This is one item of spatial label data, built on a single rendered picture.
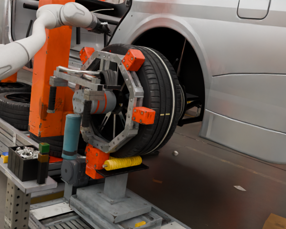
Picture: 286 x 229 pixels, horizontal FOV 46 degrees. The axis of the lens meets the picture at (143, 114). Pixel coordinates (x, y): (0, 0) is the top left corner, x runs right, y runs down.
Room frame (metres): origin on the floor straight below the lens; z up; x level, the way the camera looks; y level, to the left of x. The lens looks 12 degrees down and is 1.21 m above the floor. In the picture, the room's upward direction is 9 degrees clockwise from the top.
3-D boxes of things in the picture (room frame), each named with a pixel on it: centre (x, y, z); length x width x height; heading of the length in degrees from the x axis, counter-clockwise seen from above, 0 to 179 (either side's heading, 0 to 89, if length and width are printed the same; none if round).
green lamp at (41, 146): (1.56, 0.45, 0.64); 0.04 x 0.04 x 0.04; 45
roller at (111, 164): (1.88, 0.07, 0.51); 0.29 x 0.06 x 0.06; 135
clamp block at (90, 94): (1.63, 0.25, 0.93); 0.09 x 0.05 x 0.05; 135
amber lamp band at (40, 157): (1.56, 0.45, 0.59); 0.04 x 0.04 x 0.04; 45
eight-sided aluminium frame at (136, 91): (1.89, 0.22, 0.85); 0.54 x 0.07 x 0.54; 45
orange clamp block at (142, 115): (1.67, 0.00, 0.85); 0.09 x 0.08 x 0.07; 45
